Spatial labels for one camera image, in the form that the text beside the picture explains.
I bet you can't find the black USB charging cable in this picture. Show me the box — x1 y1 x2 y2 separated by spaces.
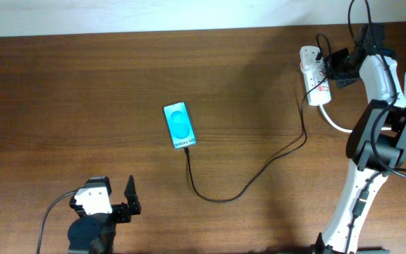
183 33 333 204

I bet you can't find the blue Galaxy S25 smartphone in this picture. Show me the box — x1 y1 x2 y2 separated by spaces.
163 102 197 150

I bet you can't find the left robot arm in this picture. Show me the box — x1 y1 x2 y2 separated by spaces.
68 176 141 254

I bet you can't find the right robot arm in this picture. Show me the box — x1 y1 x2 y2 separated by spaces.
312 23 406 254

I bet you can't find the white USB charger adapter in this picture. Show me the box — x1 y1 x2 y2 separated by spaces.
300 56 324 74

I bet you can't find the white power strip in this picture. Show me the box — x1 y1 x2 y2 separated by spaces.
299 46 331 107

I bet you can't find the white power strip cord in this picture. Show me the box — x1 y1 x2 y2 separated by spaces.
317 62 406 134

